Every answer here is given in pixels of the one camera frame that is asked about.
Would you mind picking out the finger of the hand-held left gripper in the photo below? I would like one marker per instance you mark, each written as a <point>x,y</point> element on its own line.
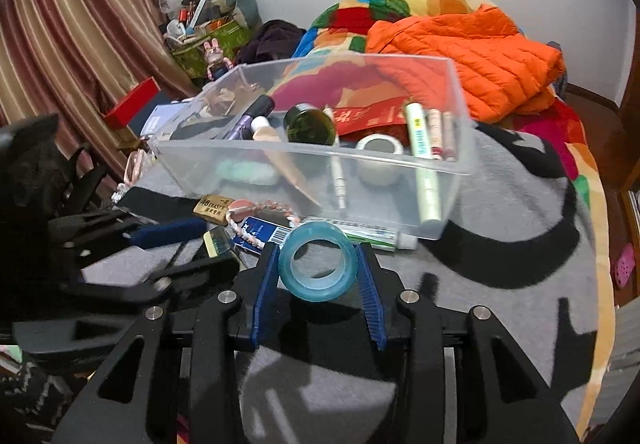
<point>190,269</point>
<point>170,231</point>

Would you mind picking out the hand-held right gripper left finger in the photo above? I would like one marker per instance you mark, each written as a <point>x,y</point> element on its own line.
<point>265,294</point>

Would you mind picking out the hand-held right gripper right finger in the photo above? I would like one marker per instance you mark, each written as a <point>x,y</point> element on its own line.
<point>372,299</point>

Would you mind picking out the blue tape roll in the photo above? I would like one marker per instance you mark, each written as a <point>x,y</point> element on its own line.
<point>320,291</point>

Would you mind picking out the clear plastic storage box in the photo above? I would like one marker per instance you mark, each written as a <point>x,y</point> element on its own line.
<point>385,204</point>

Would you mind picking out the mint green small tube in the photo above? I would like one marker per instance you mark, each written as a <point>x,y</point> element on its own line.
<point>247,172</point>

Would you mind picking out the white pen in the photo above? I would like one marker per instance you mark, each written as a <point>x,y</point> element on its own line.
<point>339,179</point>

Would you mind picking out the white bandage roll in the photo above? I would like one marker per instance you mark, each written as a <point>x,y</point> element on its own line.
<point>380,163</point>

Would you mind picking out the purple flashlight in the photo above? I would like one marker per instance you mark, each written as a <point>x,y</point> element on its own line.
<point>250,116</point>

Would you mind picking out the green white tube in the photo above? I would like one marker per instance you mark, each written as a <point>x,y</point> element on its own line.
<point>420,133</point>

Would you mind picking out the green round bottle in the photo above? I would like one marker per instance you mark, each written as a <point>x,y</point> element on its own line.
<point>310,126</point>

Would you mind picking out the beige cosmetic tube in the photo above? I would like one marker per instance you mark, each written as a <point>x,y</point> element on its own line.
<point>440,133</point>

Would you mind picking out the red foil packet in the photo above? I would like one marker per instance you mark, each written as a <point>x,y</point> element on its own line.
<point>370,116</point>

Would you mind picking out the gold padlock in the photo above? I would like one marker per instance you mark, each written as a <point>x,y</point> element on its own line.
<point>214,210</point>

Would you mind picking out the white toothpaste tube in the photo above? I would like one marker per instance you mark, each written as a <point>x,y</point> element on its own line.
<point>370,236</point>

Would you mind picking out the pink plastic bag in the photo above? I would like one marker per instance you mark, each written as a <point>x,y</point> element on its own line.
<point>134,168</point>

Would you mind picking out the white blue notebook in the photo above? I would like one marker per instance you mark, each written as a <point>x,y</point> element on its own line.
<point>162,118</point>

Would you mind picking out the red flat box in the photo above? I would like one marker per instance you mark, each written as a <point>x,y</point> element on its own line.
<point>132,103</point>

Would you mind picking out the grey black patterned blanket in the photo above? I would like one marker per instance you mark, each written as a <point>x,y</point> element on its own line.
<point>500,234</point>

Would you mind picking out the dark chair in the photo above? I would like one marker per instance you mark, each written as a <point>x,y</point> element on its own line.
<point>30,153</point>

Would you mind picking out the pink rabbit figure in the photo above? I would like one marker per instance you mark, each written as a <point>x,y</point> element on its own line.
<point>217,58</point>

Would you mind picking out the green patterned box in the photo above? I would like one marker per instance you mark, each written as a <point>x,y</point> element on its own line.
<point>200,53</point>

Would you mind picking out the dark clothes pile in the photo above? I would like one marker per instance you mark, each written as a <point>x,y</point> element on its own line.
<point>272,41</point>

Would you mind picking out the striped pink curtain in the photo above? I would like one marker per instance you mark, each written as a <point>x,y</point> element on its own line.
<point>75,23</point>

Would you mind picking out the colourful patchwork blanket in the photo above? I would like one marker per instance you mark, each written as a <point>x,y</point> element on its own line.
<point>590,184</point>

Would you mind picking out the white slatted panel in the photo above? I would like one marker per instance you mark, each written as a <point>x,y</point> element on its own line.
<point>617,364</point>

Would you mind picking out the pink slipper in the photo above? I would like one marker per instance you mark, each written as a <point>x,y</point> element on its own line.
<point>625,266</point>

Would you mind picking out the orange down jacket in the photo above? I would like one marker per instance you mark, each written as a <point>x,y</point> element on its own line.
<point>475,58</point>

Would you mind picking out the grey backpack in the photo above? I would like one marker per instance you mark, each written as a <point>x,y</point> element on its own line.
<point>559,68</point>

